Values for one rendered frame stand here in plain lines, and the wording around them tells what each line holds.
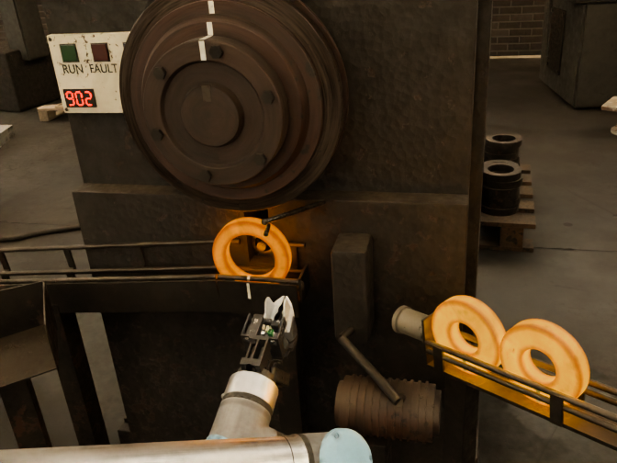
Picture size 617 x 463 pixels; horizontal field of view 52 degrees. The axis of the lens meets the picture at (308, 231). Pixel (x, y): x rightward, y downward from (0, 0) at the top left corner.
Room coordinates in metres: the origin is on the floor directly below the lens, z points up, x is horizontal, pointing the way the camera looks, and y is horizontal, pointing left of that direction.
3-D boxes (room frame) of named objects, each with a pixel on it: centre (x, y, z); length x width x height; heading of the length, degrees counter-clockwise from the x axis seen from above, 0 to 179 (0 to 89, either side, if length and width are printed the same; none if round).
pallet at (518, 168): (3.14, -0.57, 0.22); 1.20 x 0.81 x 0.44; 73
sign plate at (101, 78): (1.49, 0.44, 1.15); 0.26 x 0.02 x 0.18; 75
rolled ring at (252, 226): (1.31, 0.13, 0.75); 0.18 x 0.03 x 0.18; 75
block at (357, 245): (1.25, -0.09, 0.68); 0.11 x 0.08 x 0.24; 165
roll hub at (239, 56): (1.20, 0.16, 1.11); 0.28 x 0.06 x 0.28; 75
